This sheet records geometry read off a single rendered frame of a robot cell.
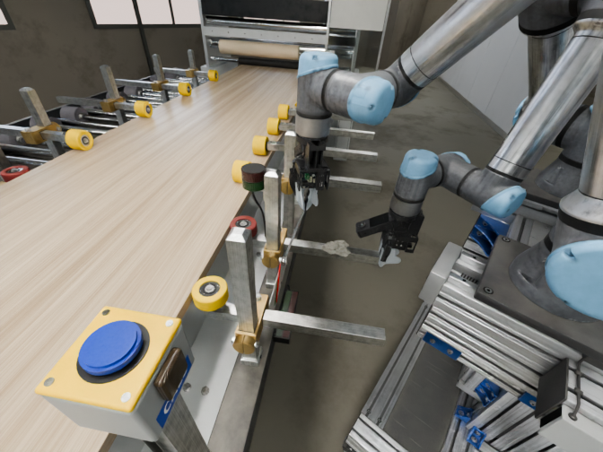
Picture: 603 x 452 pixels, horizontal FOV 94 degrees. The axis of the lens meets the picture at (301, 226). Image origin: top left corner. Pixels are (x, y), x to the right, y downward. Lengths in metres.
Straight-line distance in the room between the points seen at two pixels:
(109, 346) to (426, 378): 1.33
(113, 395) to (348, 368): 1.42
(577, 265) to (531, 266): 0.21
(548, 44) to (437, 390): 1.21
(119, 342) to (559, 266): 0.46
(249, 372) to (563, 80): 0.88
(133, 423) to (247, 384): 0.54
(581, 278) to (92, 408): 0.49
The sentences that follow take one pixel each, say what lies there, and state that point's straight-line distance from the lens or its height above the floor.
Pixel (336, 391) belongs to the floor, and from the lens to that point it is 1.56.
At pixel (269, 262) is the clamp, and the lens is 0.82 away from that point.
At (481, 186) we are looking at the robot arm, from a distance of 0.73.
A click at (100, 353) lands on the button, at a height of 1.23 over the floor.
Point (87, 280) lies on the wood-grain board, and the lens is 0.83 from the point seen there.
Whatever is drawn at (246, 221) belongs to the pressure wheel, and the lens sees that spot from 0.87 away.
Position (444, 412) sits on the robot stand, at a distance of 1.43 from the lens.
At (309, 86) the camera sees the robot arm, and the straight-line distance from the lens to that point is 0.59.
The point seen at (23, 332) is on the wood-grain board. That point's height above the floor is 0.90.
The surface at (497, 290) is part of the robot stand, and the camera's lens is 0.64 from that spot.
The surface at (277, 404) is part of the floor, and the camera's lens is 1.52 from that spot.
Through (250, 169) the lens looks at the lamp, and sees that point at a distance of 0.70.
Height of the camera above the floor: 1.43
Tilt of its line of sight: 38 degrees down
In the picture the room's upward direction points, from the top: 4 degrees clockwise
